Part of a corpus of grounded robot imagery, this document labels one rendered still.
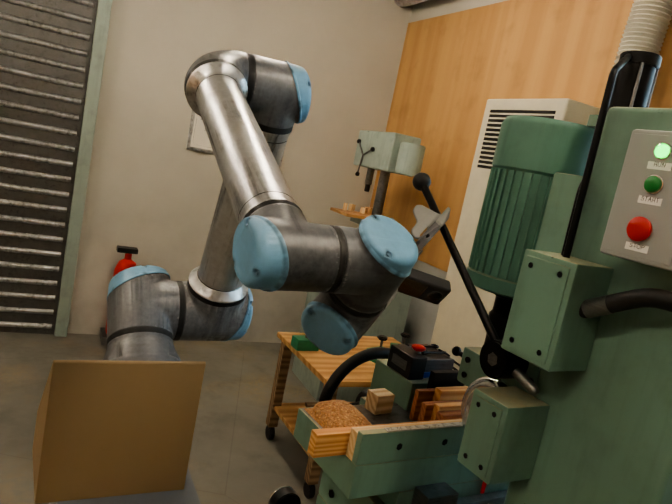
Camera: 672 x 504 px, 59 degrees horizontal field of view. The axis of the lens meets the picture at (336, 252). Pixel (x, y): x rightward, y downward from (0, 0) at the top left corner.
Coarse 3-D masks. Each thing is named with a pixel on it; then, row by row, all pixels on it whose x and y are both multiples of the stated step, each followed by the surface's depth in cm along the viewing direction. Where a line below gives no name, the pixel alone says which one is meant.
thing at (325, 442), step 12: (432, 420) 109; (312, 432) 95; (324, 432) 96; (336, 432) 96; (348, 432) 97; (312, 444) 95; (324, 444) 95; (336, 444) 96; (312, 456) 95; (324, 456) 96
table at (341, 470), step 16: (304, 416) 110; (368, 416) 115; (384, 416) 116; (400, 416) 118; (304, 432) 110; (304, 448) 109; (320, 464) 104; (336, 464) 100; (352, 464) 96; (368, 464) 96; (384, 464) 98; (400, 464) 100; (416, 464) 102; (432, 464) 104; (448, 464) 106; (336, 480) 99; (352, 480) 96; (368, 480) 97; (384, 480) 99; (400, 480) 101; (416, 480) 103; (432, 480) 105; (448, 480) 107; (464, 480) 109; (352, 496) 96
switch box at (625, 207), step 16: (640, 144) 73; (656, 144) 71; (624, 160) 75; (640, 160) 73; (656, 160) 71; (624, 176) 74; (640, 176) 73; (624, 192) 74; (640, 192) 72; (624, 208) 74; (640, 208) 72; (656, 208) 71; (608, 224) 76; (624, 224) 74; (656, 224) 70; (608, 240) 75; (624, 240) 74; (656, 240) 70; (624, 256) 74; (640, 256) 72; (656, 256) 70
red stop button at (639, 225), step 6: (630, 222) 72; (636, 222) 71; (642, 222) 71; (648, 222) 70; (630, 228) 72; (636, 228) 71; (642, 228) 71; (648, 228) 70; (630, 234) 72; (636, 234) 71; (642, 234) 71; (648, 234) 70; (636, 240) 72; (642, 240) 71
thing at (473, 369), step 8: (464, 352) 114; (472, 352) 112; (464, 360) 114; (472, 360) 112; (464, 368) 114; (472, 368) 112; (480, 368) 110; (464, 376) 113; (472, 376) 112; (480, 376) 110; (464, 384) 114
